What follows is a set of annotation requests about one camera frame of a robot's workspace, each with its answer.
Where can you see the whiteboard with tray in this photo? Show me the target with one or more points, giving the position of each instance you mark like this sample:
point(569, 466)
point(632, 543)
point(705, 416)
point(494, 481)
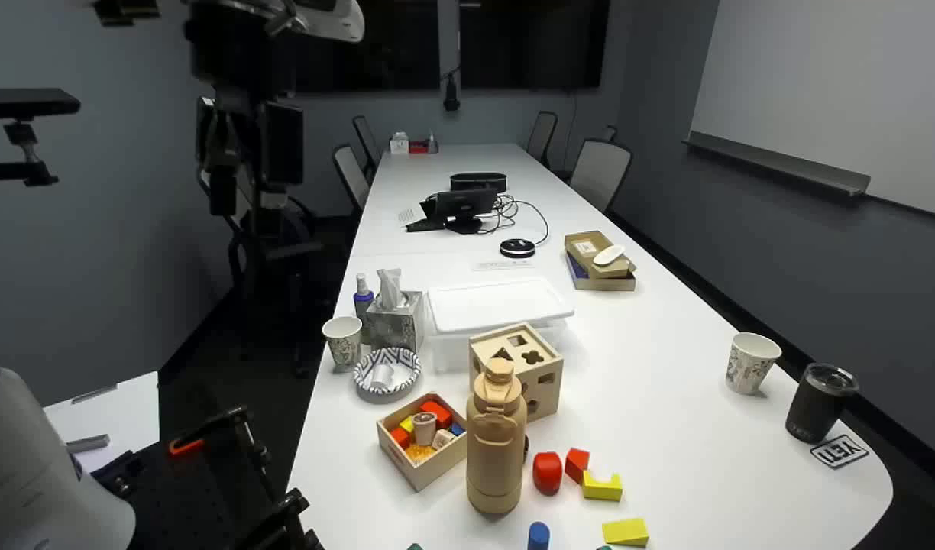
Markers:
point(838, 93)

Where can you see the wall mounted black television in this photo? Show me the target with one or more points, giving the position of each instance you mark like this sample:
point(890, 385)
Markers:
point(486, 43)

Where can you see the patterned paper plate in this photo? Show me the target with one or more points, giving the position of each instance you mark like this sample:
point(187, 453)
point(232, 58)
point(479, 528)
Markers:
point(386, 373)

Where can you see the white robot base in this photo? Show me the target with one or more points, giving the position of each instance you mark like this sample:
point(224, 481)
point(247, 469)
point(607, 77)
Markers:
point(47, 495)

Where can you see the red cube block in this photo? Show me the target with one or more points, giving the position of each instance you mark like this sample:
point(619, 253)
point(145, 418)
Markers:
point(576, 463)

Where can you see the tall wooden bottle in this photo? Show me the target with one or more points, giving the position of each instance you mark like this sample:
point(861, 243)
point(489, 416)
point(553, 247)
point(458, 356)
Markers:
point(497, 440)

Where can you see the red cylinder block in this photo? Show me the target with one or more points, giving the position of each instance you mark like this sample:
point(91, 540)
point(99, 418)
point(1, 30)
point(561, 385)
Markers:
point(547, 472)

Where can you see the yellow flat block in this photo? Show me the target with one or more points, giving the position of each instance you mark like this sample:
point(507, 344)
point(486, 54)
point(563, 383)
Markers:
point(628, 532)

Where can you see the black clamp with orange handle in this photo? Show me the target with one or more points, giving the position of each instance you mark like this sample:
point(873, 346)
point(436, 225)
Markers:
point(210, 489)

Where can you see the wooden shape sorter cube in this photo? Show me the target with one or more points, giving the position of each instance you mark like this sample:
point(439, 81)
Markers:
point(535, 364)

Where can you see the small blue spray bottle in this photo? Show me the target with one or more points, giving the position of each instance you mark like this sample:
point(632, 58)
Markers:
point(361, 293)

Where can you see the grey chair right of table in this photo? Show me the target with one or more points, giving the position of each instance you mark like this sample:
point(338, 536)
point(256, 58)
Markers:
point(599, 172)

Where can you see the grey tissue box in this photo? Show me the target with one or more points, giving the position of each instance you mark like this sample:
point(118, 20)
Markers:
point(396, 314)

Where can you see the cardboard box with mouse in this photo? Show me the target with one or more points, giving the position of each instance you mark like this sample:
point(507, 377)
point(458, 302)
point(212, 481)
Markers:
point(597, 265)

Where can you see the black travel tumbler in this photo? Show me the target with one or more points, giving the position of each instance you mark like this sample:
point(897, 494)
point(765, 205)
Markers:
point(821, 399)

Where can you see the wooden tray of blocks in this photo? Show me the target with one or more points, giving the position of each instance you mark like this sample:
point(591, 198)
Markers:
point(427, 437)

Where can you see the fiducial tag sticker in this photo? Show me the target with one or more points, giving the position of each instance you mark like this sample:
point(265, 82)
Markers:
point(838, 450)

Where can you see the white plastic lidded bin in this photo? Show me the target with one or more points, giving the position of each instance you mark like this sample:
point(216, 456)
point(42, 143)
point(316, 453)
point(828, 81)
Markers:
point(464, 309)

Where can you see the black laptop stand device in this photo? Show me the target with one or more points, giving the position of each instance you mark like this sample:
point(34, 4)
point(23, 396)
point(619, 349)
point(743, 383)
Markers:
point(461, 205)

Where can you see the paper cup at table end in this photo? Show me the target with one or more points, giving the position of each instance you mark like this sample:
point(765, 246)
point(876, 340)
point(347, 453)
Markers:
point(749, 361)

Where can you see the patterned paper cup near tissue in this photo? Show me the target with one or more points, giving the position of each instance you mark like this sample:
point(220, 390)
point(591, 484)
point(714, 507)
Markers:
point(343, 340)

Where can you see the blue cylinder block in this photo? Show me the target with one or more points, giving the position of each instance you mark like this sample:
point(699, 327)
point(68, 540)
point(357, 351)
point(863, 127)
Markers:
point(539, 536)

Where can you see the yellow L block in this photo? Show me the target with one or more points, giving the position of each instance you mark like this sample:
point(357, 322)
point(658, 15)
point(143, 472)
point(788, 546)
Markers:
point(603, 486)

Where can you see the black round speaker puck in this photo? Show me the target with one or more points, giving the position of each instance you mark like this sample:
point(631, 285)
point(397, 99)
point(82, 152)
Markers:
point(516, 247)

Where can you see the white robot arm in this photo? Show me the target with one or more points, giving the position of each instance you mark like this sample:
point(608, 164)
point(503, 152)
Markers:
point(232, 42)

